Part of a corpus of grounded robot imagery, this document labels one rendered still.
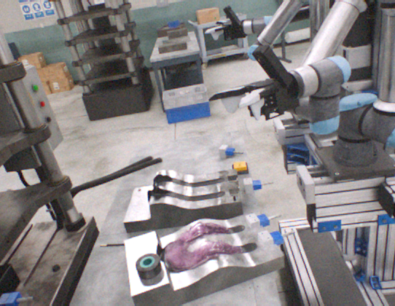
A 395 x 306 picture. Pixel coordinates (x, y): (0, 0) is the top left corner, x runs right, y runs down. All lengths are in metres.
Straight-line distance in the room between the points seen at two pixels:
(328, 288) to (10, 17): 7.72
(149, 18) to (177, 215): 6.58
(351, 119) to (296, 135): 0.57
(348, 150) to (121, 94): 4.40
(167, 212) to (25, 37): 7.27
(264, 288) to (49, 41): 7.56
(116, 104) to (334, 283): 4.22
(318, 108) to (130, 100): 4.58
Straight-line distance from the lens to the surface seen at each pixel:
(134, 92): 5.32
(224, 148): 1.89
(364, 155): 1.30
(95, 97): 5.45
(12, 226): 1.41
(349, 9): 1.11
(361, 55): 1.47
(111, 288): 1.33
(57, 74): 7.96
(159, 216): 1.45
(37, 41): 8.35
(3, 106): 1.64
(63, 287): 1.49
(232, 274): 1.18
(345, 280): 2.03
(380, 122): 1.16
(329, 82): 0.92
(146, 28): 7.79
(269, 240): 1.23
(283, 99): 0.86
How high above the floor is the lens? 1.71
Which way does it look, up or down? 27 degrees down
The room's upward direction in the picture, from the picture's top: 11 degrees counter-clockwise
